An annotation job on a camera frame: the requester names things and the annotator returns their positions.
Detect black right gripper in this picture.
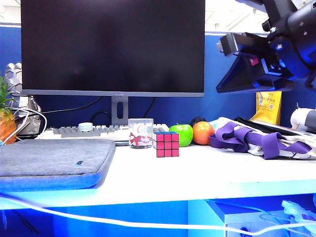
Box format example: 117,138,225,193
216,41,297,94

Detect Rubik's cube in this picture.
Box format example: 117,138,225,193
153,131,181,158

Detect large yellow pouch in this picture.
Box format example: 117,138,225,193
249,91,283,126

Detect black flat folder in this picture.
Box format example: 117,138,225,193
234,116,316,135

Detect white and grey device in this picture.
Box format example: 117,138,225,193
289,102,316,135

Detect black round object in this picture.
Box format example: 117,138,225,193
190,117,208,127

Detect orange round fruit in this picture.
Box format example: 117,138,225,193
192,121,216,146

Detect green apple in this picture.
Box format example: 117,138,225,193
169,123,194,148

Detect clear plastic bag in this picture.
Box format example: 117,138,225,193
281,199,316,233

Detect white drawer cabinet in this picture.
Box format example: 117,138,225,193
205,198,316,237

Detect grey monitor stand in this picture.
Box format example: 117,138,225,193
111,96,129,126

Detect black computer monitor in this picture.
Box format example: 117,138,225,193
20,0,206,98

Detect white and grey keyboard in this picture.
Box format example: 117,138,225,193
39,122,170,146

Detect pale round lid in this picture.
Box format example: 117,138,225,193
78,122,95,132

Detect grey felt laptop sleeve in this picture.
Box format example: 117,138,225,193
0,139,117,193

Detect silver geometric figure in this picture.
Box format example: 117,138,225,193
4,62,43,136

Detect toy pineapple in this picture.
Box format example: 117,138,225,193
0,76,18,145

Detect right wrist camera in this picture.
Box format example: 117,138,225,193
216,32,271,57

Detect white bag with purple straps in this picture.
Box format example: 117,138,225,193
209,117,316,160

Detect short black monitor cable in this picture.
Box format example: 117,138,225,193
143,96,157,119

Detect looped black cable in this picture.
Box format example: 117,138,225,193
92,111,112,124

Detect long black monitor cable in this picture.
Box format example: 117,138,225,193
40,96,103,115

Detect thick white cable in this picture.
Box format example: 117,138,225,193
0,193,316,236

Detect thin white cable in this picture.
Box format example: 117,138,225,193
0,106,48,147

